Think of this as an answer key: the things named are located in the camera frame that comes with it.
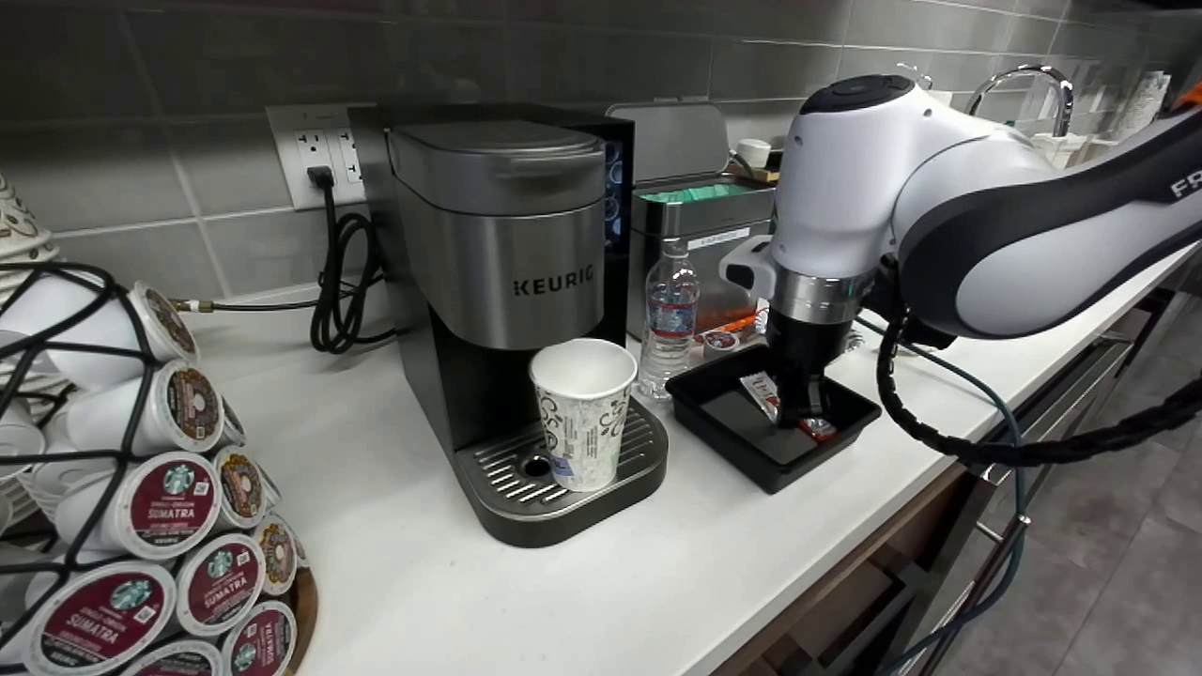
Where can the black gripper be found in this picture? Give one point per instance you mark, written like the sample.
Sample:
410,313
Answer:
811,342

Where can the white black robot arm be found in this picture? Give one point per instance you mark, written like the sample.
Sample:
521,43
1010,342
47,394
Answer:
1000,228

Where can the red Heinz ketchup sachet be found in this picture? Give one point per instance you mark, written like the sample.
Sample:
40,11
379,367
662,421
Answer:
819,429

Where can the white sachet with red bottle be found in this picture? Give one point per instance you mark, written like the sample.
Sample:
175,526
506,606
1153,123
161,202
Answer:
760,394

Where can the black plastic tray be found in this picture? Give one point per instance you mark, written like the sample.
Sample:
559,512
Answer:
752,453

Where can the orange snack packet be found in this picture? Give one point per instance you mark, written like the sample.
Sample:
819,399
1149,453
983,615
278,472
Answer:
728,333

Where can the clear plastic water bottle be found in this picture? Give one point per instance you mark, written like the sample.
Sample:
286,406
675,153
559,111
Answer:
670,307

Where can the clear container green lid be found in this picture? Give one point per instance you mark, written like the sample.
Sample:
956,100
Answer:
716,237

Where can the patterned paper cup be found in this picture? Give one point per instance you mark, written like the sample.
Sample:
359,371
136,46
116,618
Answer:
584,416

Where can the white mug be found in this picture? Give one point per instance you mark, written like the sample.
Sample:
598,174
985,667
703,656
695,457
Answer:
752,156

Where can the grey metal box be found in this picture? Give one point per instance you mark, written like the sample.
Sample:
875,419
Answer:
670,141

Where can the silver Keurig coffee machine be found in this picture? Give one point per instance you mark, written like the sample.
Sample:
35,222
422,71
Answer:
499,249

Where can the clear drinking glass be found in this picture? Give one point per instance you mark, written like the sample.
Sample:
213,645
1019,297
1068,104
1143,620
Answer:
1133,100

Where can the coffee pod brown lid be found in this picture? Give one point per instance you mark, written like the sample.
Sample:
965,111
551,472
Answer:
278,555
160,320
190,406
240,484

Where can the Starbucks pod maroon lid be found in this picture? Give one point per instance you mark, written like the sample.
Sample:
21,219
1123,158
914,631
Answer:
178,657
101,618
259,640
169,505
219,583

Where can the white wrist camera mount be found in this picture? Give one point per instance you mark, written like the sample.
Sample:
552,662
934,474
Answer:
748,263

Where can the white wall power outlet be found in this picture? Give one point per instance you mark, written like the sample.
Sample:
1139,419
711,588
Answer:
316,153

